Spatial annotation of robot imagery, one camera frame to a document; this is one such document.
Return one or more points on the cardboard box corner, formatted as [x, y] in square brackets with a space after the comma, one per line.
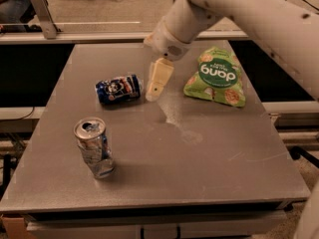
[16, 228]

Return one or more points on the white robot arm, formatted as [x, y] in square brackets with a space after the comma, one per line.
[288, 34]

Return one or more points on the blue pepsi can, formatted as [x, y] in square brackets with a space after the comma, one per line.
[118, 89]

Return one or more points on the left metal bracket post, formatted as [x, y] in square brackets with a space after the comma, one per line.
[48, 27]

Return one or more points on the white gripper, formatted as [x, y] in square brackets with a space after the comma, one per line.
[168, 43]

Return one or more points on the green dang snack bag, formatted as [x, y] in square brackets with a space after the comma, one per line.
[218, 78]

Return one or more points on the metal rail beam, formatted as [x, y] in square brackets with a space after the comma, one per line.
[105, 37]

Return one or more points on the seated person in jeans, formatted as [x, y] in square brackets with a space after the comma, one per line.
[11, 12]

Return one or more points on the crushed silver soda can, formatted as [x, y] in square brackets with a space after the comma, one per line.
[92, 141]

